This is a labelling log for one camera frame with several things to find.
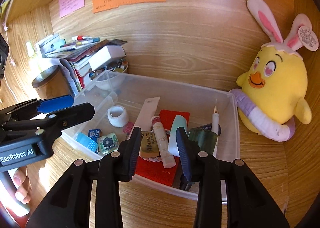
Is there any stack of books and papers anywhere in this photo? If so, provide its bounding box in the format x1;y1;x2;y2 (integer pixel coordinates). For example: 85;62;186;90
35;33;128;96

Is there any brown ceramic mug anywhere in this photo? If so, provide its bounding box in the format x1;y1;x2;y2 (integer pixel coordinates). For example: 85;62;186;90
32;65;75;101

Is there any clear plastic storage box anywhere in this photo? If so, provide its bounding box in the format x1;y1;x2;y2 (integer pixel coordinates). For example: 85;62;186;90
61;70;242;205

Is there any white cream tube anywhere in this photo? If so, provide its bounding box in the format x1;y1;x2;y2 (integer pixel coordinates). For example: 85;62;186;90
135;96;161;138

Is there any teal tape roll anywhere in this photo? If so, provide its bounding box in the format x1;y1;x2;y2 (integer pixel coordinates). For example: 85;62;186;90
75;132;99;153

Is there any white tape roll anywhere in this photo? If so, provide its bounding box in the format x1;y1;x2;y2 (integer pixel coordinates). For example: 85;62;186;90
107;105;129;127

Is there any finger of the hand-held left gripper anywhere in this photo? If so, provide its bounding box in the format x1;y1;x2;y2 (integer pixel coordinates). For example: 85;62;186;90
0;95;75;123
0;103;95;147

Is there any dark green bottle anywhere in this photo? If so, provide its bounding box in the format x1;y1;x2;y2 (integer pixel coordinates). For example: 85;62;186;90
187;128;219;155

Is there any black and blue staple box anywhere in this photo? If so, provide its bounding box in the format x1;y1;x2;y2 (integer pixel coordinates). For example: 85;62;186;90
87;128;102;141

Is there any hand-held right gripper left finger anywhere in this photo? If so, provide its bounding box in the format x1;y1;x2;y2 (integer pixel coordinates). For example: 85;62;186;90
26;127;142;228

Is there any red braided cord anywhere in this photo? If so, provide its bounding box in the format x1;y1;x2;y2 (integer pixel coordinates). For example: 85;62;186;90
122;122;134;135

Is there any dark wooden mug lid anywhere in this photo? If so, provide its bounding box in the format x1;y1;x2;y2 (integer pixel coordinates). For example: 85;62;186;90
32;65;60;88

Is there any pink paper note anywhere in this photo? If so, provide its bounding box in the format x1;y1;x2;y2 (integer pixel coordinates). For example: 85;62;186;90
59;0;85;18

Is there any white tube with red cap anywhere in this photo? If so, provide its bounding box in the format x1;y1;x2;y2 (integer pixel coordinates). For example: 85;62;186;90
151;115;175;168

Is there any small white box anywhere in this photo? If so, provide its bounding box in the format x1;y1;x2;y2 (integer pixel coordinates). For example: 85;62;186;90
88;45;126;69

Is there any person's left hand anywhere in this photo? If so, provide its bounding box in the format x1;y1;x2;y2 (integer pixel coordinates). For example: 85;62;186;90
12;168;32;205

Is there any red notebook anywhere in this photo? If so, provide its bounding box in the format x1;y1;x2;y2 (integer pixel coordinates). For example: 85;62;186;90
134;109;190;188

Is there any white pen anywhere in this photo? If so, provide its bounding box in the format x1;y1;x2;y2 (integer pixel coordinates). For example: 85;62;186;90
211;99;222;158

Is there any purple tube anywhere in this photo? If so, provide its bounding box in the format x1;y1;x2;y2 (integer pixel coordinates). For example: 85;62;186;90
200;123;222;136

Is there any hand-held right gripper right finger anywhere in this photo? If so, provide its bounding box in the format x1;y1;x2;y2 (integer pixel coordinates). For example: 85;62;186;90
176;127;290;228

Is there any light blue small tube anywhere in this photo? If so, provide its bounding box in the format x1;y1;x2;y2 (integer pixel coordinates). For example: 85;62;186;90
167;115;188;157

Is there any yellow chick plush toy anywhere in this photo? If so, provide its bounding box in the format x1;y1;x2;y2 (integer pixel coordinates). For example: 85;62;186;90
229;0;320;142

